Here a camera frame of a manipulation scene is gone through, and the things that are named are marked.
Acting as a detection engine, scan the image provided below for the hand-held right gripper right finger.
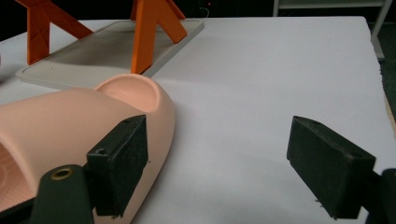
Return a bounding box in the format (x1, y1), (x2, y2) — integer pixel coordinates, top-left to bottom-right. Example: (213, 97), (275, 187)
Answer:
(286, 115), (376, 220)

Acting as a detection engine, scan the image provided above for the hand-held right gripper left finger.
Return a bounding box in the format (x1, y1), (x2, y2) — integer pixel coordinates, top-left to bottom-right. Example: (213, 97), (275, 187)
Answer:
(86, 114), (149, 218)

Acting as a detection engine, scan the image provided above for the white metal desk frame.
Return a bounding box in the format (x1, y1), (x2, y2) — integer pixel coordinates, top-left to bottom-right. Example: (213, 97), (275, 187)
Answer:
(273, 0), (394, 61)

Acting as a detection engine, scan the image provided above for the pink foam slipper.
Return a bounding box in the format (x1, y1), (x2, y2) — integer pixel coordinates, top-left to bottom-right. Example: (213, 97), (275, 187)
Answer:
(0, 73), (177, 224)

